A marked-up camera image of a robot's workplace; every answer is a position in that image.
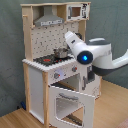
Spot small metal pot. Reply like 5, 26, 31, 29
54, 48, 68, 59

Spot white oven door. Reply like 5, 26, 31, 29
49, 86, 95, 128

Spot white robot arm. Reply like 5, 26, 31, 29
65, 31, 128, 76

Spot wooden toy kitchen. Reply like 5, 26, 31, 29
22, 2, 101, 128

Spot right red stove knob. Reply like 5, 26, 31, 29
71, 65, 79, 73

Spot black stovetop red burners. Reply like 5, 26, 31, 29
34, 54, 71, 67

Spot grey dishwasher panel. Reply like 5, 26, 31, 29
87, 66, 95, 83

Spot grey range hood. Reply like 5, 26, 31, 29
34, 6, 64, 27

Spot toy microwave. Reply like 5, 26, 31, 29
67, 3, 90, 21

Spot grey cabinet door handle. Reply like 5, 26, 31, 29
82, 76, 87, 90

